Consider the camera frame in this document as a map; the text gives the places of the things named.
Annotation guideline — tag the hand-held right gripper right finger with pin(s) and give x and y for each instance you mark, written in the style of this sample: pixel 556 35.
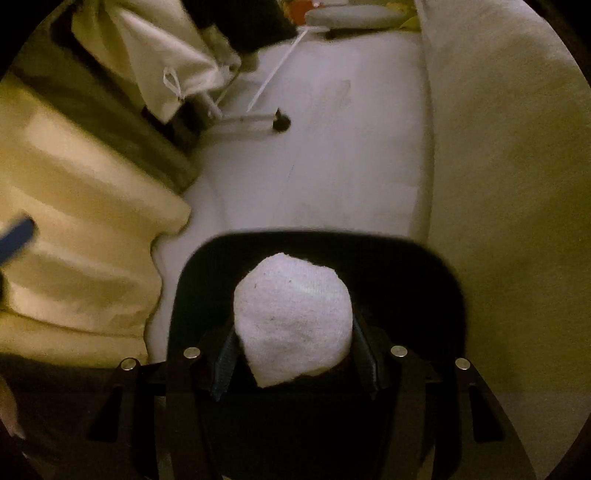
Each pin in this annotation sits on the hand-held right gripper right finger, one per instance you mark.
pixel 369 364

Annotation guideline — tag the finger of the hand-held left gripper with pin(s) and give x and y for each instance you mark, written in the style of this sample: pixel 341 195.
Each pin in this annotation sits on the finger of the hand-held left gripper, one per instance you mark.
pixel 18 235

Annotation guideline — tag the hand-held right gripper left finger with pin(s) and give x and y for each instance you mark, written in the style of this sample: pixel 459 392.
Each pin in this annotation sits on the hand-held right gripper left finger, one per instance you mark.
pixel 224 369

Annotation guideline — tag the white tissue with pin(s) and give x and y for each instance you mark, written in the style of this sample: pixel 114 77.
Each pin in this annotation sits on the white tissue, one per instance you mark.
pixel 291 314

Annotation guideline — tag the black trash bin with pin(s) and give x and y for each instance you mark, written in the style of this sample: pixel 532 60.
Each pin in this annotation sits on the black trash bin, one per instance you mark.
pixel 323 240

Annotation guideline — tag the person's left hand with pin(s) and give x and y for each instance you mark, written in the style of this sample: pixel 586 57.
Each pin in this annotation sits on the person's left hand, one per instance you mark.
pixel 9 406

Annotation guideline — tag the grey bed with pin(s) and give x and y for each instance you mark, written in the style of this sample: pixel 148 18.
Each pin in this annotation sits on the grey bed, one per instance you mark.
pixel 508 184

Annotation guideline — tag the white wheeled clothes rack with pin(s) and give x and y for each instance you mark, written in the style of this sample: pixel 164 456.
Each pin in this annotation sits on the white wheeled clothes rack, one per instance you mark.
pixel 280 123

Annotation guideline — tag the grey cushioned stool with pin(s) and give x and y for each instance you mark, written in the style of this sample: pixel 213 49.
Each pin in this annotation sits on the grey cushioned stool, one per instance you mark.
pixel 346 16

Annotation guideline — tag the red box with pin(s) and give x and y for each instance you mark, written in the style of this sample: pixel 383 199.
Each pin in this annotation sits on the red box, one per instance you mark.
pixel 300 8

